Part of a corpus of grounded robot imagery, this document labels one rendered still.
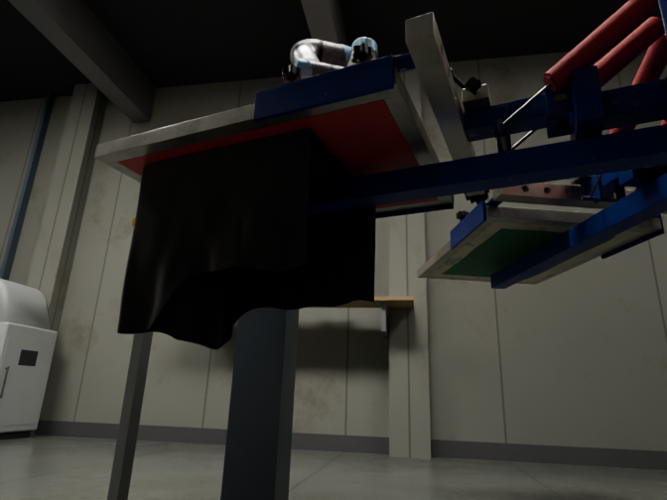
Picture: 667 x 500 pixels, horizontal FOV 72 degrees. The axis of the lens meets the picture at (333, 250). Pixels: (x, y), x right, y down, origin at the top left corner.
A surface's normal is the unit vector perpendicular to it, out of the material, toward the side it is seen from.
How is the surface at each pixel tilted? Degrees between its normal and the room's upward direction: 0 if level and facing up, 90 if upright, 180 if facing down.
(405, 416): 90
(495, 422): 90
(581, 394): 90
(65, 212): 90
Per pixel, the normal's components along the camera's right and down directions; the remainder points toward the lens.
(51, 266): -0.17, -0.30
